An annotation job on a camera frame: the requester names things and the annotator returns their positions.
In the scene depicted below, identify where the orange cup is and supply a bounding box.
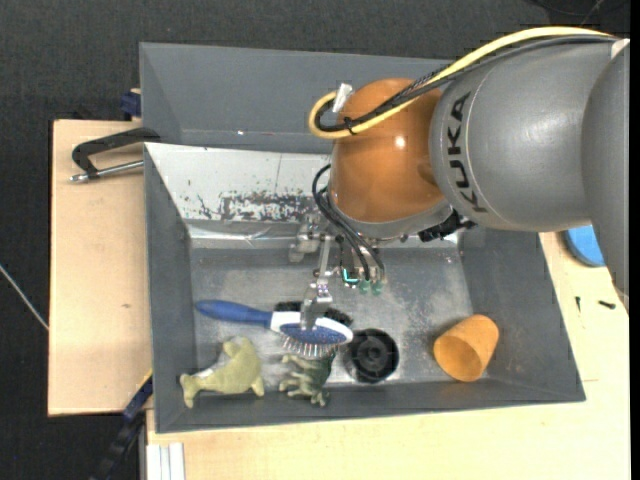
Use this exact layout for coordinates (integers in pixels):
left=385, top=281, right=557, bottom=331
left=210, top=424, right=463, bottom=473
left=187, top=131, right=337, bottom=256
left=432, top=313, right=501, bottom=384

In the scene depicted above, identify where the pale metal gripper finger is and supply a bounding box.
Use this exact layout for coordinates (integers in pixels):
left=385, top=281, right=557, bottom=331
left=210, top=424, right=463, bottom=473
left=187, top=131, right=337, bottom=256
left=298, top=293, right=319, bottom=332
left=311, top=278, right=335, bottom=321

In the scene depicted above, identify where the black cylinder on white bracket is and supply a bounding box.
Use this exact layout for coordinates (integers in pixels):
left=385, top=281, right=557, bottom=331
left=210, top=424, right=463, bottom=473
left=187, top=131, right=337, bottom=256
left=416, top=211, right=475, bottom=245

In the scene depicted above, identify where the green plush dolphin toy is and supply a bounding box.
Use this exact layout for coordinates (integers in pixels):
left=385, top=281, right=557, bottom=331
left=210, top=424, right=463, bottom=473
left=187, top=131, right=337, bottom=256
left=179, top=336, right=266, bottom=410

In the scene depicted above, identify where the black round plastic lid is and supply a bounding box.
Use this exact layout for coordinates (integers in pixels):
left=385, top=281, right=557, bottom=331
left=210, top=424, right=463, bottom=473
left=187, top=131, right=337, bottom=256
left=345, top=327, right=401, bottom=385

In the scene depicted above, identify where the grey metal bin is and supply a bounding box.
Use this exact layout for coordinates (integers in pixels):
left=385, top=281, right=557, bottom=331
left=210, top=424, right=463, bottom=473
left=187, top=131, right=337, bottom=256
left=138, top=41, right=587, bottom=434

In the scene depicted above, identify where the blue round object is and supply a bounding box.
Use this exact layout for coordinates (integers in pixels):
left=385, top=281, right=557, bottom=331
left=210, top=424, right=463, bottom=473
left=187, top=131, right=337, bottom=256
left=563, top=224, right=607, bottom=269

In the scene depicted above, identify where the blue and white brush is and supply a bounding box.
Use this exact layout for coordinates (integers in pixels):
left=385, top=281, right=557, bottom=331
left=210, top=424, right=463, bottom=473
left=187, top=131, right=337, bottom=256
left=194, top=298, right=355, bottom=362

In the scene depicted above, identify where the pale wood board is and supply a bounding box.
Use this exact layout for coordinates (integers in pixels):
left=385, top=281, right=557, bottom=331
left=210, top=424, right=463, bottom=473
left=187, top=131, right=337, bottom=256
left=47, top=118, right=154, bottom=417

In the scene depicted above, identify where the green toy dinosaur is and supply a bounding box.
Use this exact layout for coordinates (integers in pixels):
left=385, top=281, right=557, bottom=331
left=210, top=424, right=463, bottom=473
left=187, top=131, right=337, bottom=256
left=277, top=351, right=335, bottom=409

